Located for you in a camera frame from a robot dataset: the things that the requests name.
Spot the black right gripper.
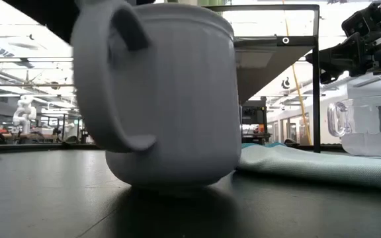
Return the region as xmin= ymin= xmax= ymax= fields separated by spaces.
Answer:
xmin=305 ymin=0 xmax=381 ymax=84

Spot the clear plastic cup with handle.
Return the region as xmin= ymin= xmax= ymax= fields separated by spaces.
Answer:
xmin=327 ymin=94 xmax=381 ymax=158

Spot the grey mug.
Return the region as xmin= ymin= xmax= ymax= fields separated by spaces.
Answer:
xmin=70 ymin=0 xmax=243 ymax=189

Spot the black background machine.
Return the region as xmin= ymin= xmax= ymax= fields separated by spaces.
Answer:
xmin=241 ymin=99 xmax=271 ymax=145

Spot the teal folded cloth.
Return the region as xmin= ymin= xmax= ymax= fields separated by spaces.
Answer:
xmin=236 ymin=141 xmax=381 ymax=191

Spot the orange cable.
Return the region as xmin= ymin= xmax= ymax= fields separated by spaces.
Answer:
xmin=282 ymin=0 xmax=312 ymax=146

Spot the black aluminium table frame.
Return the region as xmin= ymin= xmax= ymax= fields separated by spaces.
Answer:
xmin=0 ymin=141 xmax=381 ymax=156

